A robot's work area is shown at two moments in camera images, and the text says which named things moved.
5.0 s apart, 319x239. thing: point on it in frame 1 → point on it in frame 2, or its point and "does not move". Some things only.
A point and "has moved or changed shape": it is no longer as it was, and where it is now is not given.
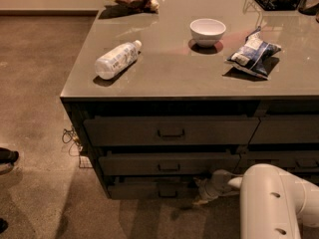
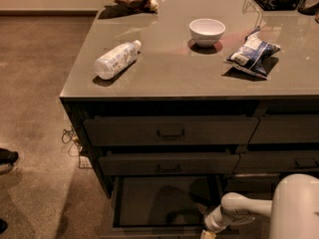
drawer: [162, 190] has moved or changed shape
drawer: [285, 159] does not move
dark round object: [309, 3] does not move
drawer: [287, 128] does not move
